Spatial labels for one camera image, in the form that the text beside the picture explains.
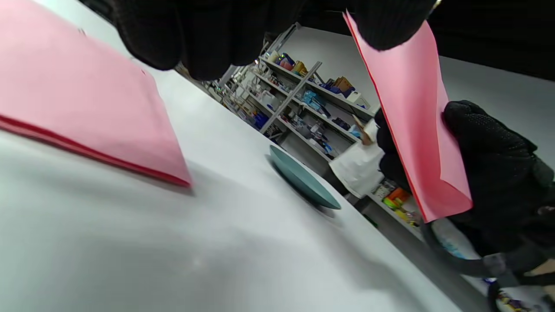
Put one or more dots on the person's right hand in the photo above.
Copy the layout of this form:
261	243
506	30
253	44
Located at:
503	182

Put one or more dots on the person's left hand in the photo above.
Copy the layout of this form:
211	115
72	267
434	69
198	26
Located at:
217	34

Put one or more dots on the pink paper sheet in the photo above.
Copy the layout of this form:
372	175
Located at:
412	108
65	78

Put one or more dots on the white plastic bag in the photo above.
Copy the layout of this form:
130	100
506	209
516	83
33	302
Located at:
357	169

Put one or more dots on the grey storage shelf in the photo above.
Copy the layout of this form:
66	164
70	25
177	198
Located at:
347	104

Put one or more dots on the teal round plate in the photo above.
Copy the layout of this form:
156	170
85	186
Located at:
303	180

